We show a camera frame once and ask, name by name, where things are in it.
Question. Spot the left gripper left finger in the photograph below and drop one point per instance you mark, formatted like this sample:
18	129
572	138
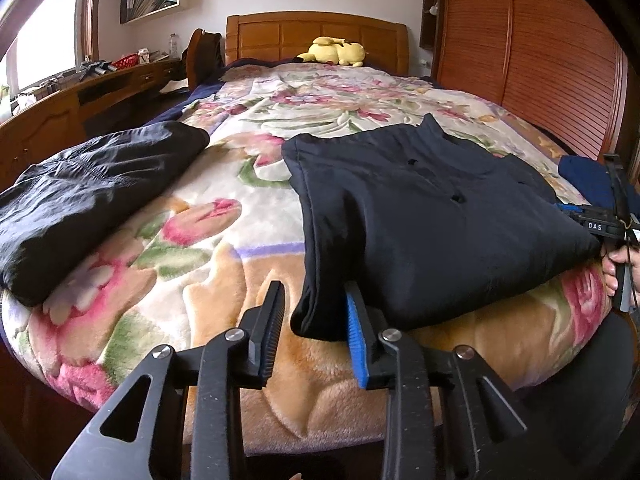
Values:
138	432

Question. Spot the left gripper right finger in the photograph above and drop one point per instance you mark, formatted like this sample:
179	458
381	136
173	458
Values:
448	415

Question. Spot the black trench coat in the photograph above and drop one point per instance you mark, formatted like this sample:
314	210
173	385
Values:
428	226

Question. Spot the person's right hand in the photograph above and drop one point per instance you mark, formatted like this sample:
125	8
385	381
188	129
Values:
611	258

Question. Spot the folded blue garment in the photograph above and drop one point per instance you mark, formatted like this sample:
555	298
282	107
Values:
590	178

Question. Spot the floral bed blanket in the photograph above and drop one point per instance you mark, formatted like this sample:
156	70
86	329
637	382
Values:
185	268

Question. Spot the folded dark grey jacket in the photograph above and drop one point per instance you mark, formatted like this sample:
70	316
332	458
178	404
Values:
59	210

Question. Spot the navy blue bed sheet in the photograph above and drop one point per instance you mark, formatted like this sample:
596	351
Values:
209	87

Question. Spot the wooden desk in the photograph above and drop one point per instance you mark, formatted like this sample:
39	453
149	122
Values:
71	116

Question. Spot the yellow plush toy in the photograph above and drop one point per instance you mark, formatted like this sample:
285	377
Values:
335	51

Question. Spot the red basket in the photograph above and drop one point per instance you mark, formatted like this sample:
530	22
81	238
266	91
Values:
126	61

